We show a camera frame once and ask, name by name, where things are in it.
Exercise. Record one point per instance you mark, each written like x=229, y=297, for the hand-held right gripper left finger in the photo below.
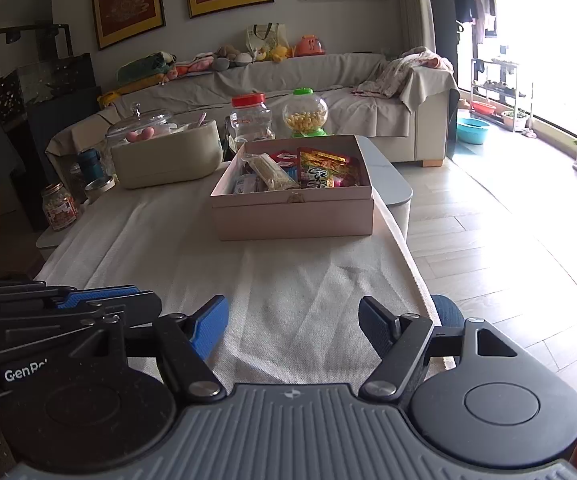
x=208, y=325

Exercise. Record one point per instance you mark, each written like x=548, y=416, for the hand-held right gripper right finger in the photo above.
x=378, y=322

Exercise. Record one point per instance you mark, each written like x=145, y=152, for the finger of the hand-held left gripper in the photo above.
x=138, y=307
x=93, y=296

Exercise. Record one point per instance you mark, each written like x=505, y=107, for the pink cardboard box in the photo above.
x=293, y=217

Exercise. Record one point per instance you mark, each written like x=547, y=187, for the blue white snack packet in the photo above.
x=248, y=184

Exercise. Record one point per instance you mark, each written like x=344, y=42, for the red yellow snack packet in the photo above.
x=326, y=167

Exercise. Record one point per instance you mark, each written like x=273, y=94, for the clear packet yellow snack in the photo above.
x=273, y=172

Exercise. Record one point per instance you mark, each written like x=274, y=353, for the white tablecloth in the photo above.
x=278, y=285

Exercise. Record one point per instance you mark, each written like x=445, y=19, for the labelled glass snack jar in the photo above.
x=59, y=209

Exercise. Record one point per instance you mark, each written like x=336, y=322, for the round metal tin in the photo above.
x=99, y=187

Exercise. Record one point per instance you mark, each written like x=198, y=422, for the dark glass jar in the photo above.
x=77, y=182

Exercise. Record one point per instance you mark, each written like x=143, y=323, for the teal thermos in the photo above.
x=90, y=162

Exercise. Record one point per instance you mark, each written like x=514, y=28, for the grey side table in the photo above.
x=393, y=185

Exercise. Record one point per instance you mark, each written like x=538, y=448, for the beige oval container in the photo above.
x=168, y=160

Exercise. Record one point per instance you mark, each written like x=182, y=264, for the pink egg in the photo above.
x=147, y=133
x=133, y=137

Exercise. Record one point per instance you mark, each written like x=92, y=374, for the black cabinet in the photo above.
x=61, y=117

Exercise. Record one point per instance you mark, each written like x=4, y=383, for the spoon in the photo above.
x=201, y=119

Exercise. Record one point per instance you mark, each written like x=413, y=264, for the beige sofa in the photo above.
x=433, y=130

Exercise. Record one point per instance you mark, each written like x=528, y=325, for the clear jar red lid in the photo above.
x=251, y=122

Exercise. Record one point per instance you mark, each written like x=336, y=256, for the blue plastic basin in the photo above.
x=472, y=131

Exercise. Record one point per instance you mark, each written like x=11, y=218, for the green gumball machine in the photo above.
x=304, y=115

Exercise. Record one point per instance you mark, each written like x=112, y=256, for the glass fish tank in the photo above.
x=43, y=80

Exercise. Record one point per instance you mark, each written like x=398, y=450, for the green cushion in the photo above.
x=143, y=67

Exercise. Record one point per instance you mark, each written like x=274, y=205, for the red plastic basin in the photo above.
x=482, y=108

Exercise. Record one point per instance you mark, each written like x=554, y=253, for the small potted plant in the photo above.
x=513, y=121

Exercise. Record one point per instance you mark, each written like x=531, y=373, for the pink plush toy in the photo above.
x=191, y=66

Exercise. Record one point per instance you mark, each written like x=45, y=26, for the pile of clothes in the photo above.
x=401, y=72

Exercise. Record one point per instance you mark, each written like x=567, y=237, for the grey sofa cover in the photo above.
x=313, y=70

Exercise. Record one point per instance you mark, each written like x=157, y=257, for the grey plush toy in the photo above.
x=228, y=59

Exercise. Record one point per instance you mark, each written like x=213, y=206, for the metal shoe rack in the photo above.
x=501, y=85

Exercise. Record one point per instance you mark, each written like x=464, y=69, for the yellow plush toy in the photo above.
x=276, y=54

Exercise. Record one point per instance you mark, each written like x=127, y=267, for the orange pig toy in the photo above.
x=310, y=45

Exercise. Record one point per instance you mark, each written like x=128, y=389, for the canvas tote bag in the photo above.
x=266, y=35

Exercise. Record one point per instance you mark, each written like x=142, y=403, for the grey curtain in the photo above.
x=418, y=5

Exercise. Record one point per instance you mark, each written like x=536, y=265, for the hanging clothes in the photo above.
x=473, y=5

